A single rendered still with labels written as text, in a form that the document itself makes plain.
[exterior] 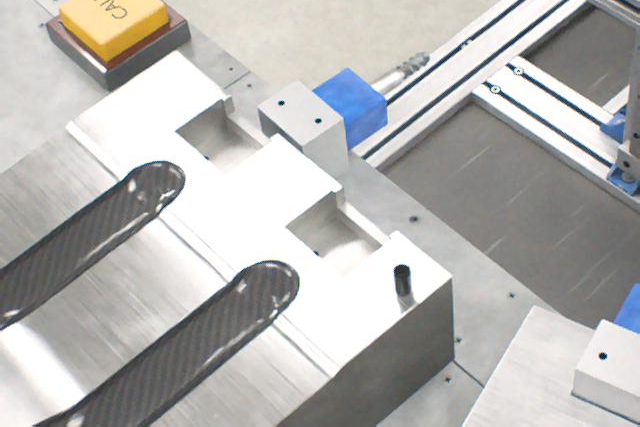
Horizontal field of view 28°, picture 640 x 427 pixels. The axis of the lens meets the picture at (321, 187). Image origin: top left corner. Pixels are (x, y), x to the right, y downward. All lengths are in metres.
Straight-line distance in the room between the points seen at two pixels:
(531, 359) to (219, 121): 0.26
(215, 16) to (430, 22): 0.36
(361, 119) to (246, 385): 0.25
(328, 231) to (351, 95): 0.14
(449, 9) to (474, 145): 0.52
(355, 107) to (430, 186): 0.77
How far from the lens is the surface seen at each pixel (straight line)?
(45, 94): 1.01
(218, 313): 0.75
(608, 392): 0.72
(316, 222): 0.79
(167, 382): 0.73
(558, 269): 1.58
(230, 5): 2.23
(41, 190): 0.83
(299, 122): 0.87
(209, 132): 0.85
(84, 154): 0.83
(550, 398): 0.74
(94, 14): 1.00
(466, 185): 1.65
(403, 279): 0.72
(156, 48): 1.00
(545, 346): 0.75
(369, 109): 0.89
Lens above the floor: 1.49
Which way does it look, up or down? 51 degrees down
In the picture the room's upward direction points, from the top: 9 degrees counter-clockwise
